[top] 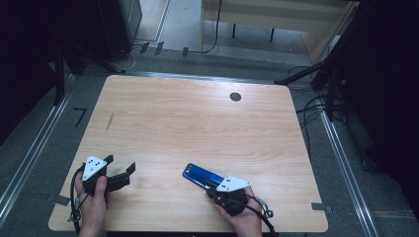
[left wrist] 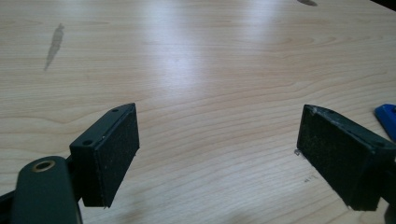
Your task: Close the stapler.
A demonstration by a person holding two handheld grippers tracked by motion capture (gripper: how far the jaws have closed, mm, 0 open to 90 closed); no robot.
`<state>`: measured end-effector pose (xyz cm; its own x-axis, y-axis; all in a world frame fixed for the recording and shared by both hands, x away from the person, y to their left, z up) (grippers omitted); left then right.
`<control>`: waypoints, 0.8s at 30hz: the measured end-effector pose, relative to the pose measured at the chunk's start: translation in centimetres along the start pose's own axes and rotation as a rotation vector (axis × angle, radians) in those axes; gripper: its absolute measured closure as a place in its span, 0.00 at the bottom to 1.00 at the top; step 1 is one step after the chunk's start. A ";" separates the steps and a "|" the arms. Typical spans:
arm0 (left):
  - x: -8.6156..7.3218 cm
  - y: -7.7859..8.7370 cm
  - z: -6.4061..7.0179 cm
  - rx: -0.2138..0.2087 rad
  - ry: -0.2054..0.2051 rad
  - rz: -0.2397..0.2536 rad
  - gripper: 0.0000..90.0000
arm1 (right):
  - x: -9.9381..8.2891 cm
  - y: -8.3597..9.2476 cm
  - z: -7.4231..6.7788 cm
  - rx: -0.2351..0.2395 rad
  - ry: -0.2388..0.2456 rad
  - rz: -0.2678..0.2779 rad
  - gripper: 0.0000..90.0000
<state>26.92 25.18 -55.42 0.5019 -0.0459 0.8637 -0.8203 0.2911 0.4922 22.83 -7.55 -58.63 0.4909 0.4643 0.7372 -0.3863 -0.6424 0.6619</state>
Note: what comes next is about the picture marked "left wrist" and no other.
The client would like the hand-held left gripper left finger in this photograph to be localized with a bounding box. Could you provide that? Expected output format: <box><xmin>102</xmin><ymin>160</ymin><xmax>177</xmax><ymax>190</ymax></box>
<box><xmin>68</xmin><ymin>102</ymin><xmax>141</xmax><ymax>209</ymax></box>

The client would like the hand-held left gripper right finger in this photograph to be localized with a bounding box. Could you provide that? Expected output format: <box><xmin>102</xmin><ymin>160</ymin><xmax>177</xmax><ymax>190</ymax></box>
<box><xmin>296</xmin><ymin>104</ymin><xmax>396</xmax><ymax>212</ymax></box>

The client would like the blue stapler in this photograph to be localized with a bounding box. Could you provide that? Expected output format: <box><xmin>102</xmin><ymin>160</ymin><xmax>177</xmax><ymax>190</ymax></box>
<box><xmin>374</xmin><ymin>103</ymin><xmax>396</xmax><ymax>145</ymax></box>

